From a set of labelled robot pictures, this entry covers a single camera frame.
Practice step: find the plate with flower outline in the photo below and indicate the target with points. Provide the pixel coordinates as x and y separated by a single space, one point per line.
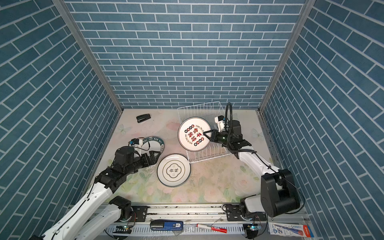
174 170

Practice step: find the black stapler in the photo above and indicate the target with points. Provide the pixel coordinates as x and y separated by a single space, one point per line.
142 118

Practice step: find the blue black handheld device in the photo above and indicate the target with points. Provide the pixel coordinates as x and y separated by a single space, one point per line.
166 225

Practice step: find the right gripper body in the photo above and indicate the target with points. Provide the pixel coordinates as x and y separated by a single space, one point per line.
222 138

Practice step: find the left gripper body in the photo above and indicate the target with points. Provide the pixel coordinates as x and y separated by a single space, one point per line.
144 162

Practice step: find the right controller board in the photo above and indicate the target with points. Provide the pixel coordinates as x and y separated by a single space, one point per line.
252 229

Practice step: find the controller board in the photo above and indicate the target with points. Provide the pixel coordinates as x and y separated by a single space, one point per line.
252 229
122 230

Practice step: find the white wire dish rack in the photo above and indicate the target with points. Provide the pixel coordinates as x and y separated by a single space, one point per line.
208 112

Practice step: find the red handled screwdriver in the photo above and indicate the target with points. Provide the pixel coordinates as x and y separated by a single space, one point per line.
215 229

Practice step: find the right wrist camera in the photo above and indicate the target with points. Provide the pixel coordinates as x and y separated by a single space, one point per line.
220 122

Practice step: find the aluminium mounting rail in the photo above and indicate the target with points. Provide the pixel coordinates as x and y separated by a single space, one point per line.
192 214

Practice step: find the white toothpaste box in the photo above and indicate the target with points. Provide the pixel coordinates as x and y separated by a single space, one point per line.
290 230

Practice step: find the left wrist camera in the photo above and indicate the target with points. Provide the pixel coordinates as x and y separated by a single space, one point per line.
134 142

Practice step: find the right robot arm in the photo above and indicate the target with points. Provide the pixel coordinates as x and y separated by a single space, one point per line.
278 192

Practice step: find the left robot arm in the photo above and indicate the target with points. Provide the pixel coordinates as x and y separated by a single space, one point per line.
78 223

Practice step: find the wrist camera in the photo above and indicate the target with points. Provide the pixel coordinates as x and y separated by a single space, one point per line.
220 122
134 142

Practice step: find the left controller board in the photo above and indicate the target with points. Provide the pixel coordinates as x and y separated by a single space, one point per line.
122 230

